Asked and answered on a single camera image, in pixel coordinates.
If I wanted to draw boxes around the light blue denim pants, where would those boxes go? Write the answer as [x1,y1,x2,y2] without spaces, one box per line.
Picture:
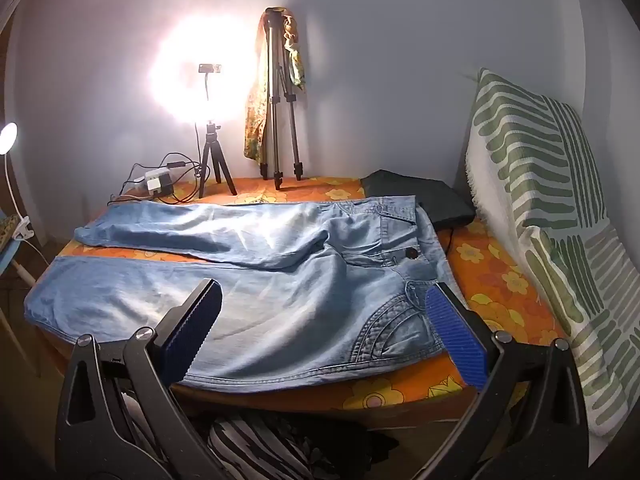
[24,195,471,393]

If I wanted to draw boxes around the orange floral bedsheet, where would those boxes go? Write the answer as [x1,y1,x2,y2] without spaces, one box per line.
[30,175,571,418]

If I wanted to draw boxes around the small black tripod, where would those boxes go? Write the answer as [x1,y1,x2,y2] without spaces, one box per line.
[198,120,238,199]

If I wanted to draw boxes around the white power adapter with cables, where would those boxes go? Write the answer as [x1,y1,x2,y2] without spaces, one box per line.
[107,152,208,206]

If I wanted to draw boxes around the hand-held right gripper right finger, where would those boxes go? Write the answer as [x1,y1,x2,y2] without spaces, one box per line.
[424,282,588,480]

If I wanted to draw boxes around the green striped white blanket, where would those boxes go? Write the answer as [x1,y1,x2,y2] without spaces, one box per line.
[465,67,640,438]

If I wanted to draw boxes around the white clip lamp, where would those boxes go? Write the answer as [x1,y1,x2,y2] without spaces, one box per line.
[0,122,21,221]

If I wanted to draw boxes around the person's black white striped clothing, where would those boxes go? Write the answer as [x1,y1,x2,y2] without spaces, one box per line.
[207,412,321,480]

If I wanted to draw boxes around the yellow floral cloth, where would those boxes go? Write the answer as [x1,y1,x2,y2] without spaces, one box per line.
[243,9,306,165]

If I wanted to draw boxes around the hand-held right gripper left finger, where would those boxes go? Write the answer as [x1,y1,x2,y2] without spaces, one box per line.
[55,278,226,480]

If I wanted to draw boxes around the tall black tripod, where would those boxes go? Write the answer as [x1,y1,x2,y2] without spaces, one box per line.
[260,7,304,191]

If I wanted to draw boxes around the ring light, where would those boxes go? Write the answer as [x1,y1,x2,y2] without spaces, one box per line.
[150,12,261,123]

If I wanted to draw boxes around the blue board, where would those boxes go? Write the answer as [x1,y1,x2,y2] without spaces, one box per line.
[0,237,26,276]

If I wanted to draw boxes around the white clamp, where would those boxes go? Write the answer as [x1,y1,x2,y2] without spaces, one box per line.
[10,215,36,241]

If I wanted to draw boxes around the white power strip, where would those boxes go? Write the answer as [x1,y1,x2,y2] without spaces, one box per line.
[144,169,173,193]

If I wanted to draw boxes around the dark folded fabric bag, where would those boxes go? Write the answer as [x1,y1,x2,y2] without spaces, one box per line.
[361,170,476,231]

